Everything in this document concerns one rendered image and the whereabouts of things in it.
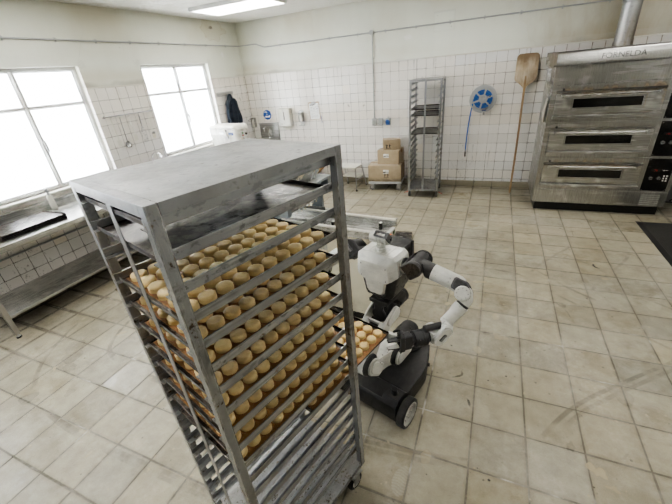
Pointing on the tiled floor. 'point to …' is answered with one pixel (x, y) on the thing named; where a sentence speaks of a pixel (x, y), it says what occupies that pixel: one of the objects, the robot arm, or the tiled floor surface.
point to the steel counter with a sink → (49, 285)
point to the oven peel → (527, 65)
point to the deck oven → (605, 130)
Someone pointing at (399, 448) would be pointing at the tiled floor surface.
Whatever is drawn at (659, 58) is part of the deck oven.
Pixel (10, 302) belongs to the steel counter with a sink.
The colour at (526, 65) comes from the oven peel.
